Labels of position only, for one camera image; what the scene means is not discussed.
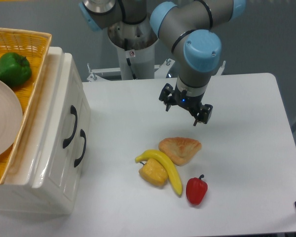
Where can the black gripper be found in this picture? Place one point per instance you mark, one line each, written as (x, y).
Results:
(170, 97)

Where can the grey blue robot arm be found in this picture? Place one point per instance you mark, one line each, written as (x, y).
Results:
(185, 31)

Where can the white drawer cabinet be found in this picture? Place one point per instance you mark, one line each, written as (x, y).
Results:
(17, 192)

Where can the brown bread pastry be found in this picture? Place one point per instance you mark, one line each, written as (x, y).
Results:
(180, 150)

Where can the yellow banana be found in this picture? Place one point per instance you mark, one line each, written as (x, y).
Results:
(164, 160)

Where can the yellow bell pepper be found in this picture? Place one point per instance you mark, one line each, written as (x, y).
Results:
(153, 172)

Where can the red bell pepper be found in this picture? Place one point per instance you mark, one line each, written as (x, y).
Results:
(196, 189)

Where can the green bell pepper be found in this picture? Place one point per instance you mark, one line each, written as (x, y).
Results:
(15, 69)

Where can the yellow woven basket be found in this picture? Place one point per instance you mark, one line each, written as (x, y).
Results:
(34, 47)

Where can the beige round plate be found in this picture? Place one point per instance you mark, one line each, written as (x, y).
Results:
(11, 116)

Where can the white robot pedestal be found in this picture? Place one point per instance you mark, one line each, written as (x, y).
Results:
(135, 45)

